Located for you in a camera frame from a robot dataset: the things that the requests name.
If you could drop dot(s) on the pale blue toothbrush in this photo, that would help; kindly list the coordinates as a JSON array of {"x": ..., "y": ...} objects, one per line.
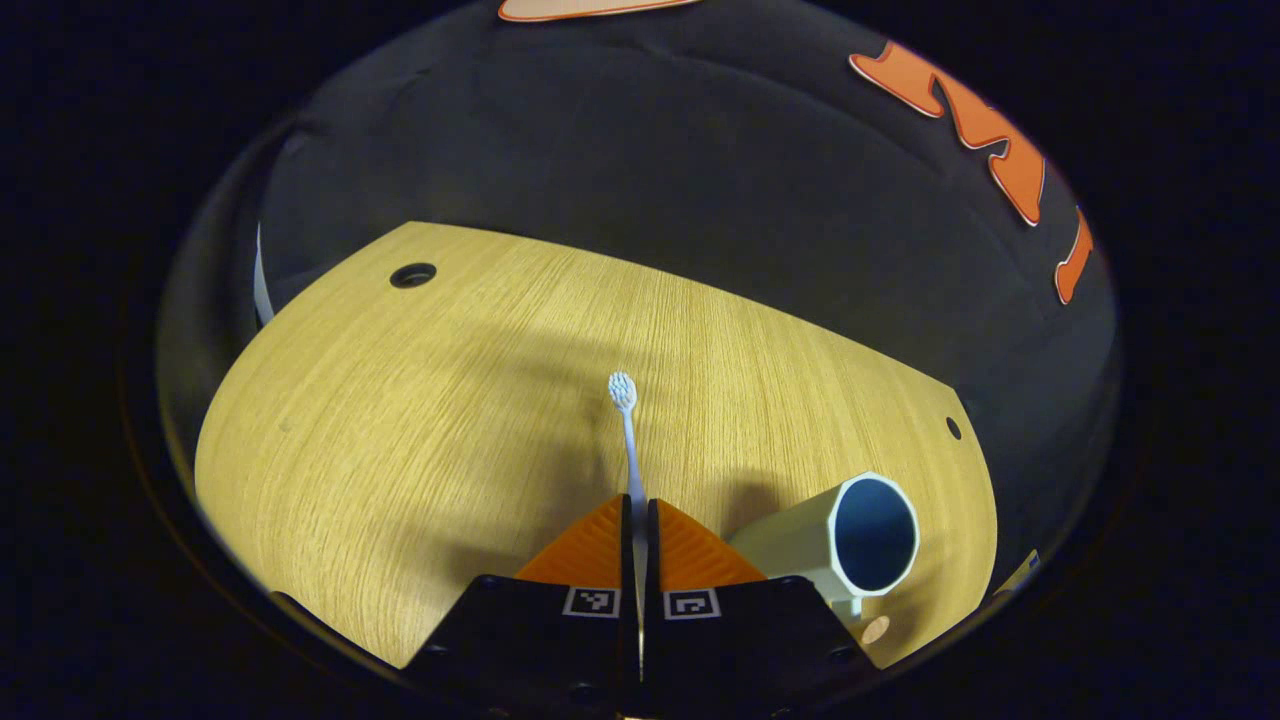
[{"x": 622, "y": 390}]

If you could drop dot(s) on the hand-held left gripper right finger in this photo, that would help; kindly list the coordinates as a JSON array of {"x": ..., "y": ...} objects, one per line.
[{"x": 655, "y": 560}]

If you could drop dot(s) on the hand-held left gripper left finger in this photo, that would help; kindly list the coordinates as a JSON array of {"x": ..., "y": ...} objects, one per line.
[{"x": 628, "y": 560}]

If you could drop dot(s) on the wooden desktop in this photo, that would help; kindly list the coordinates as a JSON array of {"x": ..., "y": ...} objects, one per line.
[{"x": 400, "y": 420}]

